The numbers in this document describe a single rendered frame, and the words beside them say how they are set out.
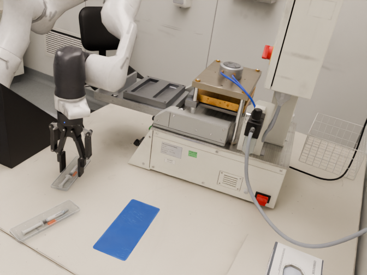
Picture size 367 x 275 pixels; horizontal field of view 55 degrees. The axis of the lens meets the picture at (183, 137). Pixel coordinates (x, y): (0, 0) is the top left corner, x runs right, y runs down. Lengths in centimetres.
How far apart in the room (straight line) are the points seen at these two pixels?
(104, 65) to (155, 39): 193
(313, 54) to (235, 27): 170
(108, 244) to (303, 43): 74
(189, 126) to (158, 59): 190
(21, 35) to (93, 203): 65
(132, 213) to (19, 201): 34
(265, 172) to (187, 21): 186
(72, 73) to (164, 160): 43
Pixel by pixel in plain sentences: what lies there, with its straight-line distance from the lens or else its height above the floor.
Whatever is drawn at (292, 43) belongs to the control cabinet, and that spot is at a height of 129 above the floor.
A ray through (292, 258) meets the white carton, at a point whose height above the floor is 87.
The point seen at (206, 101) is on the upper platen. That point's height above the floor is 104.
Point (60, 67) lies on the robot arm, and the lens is 103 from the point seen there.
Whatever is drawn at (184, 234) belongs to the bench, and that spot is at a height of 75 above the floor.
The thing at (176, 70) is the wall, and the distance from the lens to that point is 293.
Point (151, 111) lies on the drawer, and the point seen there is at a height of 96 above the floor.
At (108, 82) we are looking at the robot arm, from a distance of 106.
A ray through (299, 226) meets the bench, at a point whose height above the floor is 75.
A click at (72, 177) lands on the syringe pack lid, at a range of 121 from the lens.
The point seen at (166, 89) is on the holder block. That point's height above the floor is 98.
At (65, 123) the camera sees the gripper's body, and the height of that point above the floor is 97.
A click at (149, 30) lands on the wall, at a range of 299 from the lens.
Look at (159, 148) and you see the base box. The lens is 121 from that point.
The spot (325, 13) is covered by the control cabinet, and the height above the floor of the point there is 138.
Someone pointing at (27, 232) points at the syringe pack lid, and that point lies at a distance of 104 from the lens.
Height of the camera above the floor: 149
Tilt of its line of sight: 29 degrees down
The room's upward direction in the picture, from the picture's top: 9 degrees clockwise
